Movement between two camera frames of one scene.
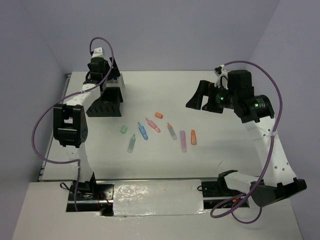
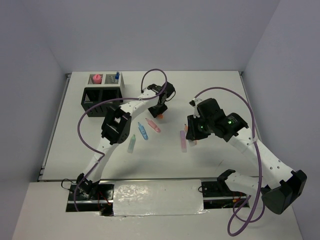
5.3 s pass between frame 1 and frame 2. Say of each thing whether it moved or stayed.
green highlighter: stayed
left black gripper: moved
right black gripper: moved
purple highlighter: stayed
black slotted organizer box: stayed
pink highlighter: stayed
